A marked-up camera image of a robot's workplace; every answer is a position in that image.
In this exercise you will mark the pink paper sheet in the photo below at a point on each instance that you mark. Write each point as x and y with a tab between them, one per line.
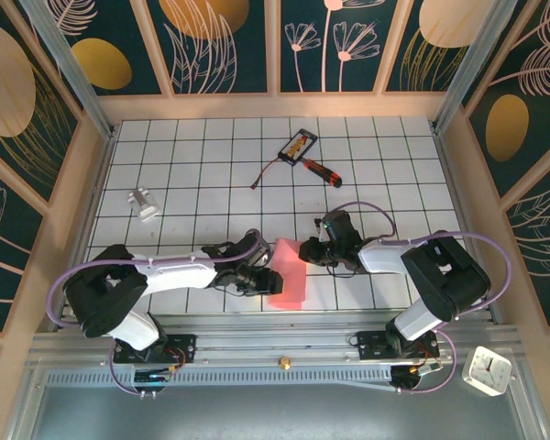
293	284

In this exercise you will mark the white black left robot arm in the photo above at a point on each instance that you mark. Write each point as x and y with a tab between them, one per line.
174	277

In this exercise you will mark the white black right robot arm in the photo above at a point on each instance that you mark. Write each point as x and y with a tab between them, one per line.
385	256

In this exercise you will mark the white square clock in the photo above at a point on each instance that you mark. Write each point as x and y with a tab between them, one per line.
486	370

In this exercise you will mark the orange black screwdriver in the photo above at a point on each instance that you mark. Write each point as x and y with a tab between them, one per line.
330	176

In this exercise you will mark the brass knob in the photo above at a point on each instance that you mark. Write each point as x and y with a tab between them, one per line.
282	363

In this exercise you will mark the black controller board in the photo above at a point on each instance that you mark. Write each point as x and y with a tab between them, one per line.
408	376
153	377

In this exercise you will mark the white silver hinged device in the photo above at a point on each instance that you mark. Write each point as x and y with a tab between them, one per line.
143	205

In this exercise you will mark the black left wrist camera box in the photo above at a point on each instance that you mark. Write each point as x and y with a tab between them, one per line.
256	252

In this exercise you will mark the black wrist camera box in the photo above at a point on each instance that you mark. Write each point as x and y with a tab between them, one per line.
256	252
339	227

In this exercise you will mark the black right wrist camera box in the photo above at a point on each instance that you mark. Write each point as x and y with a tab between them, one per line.
339	227

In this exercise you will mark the aluminium front rail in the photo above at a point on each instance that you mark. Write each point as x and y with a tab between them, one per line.
266	337

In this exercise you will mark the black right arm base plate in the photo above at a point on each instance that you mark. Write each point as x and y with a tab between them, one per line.
371	346

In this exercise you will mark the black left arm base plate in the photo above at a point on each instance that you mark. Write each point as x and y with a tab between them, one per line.
183	348

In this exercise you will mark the wall panel with pink flowers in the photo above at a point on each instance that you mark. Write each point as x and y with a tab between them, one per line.
311	69

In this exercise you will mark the wall panel with feather lines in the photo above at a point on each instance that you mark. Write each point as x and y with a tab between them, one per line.
541	247

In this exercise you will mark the wall panel with cream oval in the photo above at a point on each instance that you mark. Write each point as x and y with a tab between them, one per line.
421	69

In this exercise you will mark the wall panel with yellow oval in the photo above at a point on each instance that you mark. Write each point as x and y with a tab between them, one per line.
509	128
119	46

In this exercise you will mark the wall panel with leaf lines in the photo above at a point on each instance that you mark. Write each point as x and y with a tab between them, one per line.
211	69

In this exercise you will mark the aluminium frame post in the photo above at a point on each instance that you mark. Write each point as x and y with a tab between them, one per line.
467	59
73	73

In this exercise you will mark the wall panel with white flower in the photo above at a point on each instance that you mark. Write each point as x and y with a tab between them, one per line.
4	238

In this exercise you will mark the wall panel with cream circle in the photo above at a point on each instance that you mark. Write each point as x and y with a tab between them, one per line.
9	91

